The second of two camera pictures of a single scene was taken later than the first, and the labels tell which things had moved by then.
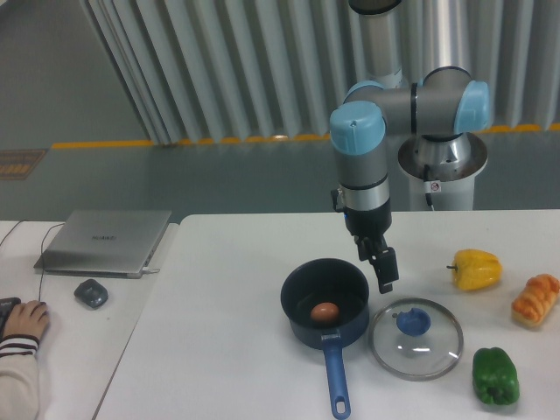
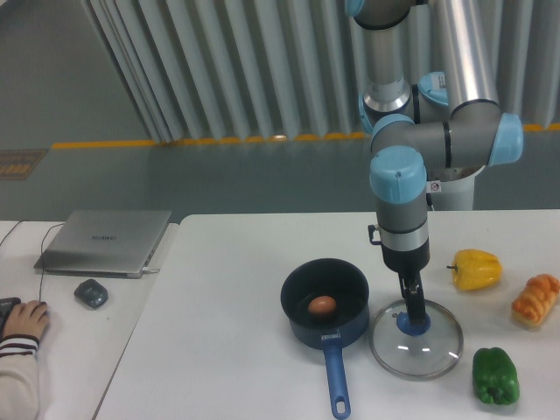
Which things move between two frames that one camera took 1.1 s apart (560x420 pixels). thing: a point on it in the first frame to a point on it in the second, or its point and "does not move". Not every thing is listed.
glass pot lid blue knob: [416, 339] does not move
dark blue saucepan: [340, 283] does not move
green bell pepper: [494, 376] does not move
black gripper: [375, 223] to [410, 262]
